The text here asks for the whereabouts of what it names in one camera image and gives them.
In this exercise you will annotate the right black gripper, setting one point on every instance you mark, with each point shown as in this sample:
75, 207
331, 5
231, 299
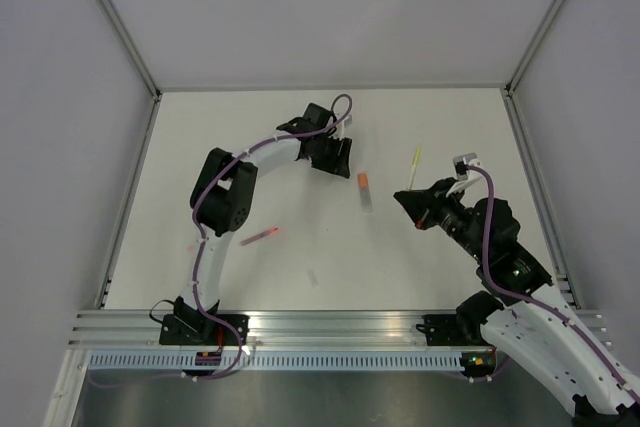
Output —
423, 205

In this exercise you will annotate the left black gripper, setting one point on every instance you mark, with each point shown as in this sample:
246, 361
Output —
337, 165

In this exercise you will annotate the orange clear pen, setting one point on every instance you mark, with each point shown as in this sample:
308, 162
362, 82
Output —
366, 199

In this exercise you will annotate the yellow pen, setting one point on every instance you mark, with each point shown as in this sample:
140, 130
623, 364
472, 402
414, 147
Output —
414, 167

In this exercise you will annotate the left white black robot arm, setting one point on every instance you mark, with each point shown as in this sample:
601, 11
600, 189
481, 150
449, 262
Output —
220, 204

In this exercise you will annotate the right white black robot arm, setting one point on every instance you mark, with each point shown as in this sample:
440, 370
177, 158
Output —
522, 312

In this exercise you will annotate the pink pen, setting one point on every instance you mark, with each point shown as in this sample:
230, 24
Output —
259, 236

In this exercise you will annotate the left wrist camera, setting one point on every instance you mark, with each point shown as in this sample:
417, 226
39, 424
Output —
341, 128

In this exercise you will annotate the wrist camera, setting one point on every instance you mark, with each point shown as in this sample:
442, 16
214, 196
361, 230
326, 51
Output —
341, 128
466, 174

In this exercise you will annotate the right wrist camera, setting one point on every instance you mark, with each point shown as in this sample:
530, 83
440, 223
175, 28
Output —
466, 174

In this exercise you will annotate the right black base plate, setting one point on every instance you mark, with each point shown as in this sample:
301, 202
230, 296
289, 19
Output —
449, 330

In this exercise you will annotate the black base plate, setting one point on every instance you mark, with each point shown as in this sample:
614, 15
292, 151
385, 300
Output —
203, 332
449, 330

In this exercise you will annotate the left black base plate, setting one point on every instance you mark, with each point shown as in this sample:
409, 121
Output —
203, 332

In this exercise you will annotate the aluminium rail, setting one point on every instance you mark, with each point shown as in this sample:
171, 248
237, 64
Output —
270, 330

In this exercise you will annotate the white slotted cable duct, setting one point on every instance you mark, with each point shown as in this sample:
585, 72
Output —
277, 361

